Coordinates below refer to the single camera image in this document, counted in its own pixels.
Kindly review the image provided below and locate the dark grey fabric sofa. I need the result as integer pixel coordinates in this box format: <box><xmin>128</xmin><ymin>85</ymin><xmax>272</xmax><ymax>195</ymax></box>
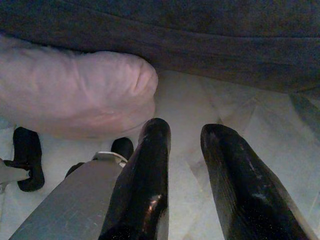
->
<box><xmin>0</xmin><ymin>0</ymin><xmax>320</xmax><ymax>96</ymax></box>

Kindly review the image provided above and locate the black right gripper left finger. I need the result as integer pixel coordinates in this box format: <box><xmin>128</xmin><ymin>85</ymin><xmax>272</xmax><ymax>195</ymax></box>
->
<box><xmin>98</xmin><ymin>117</ymin><xmax>172</xmax><ymax>240</ymax></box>

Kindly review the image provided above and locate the pink cat face pillow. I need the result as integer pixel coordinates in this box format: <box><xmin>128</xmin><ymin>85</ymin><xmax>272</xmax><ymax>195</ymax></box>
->
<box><xmin>0</xmin><ymin>33</ymin><xmax>160</xmax><ymax>140</ymax></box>

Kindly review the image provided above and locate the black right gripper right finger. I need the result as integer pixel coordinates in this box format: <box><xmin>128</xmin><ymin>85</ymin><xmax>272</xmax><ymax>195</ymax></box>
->
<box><xmin>199</xmin><ymin>123</ymin><xmax>320</xmax><ymax>240</ymax></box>

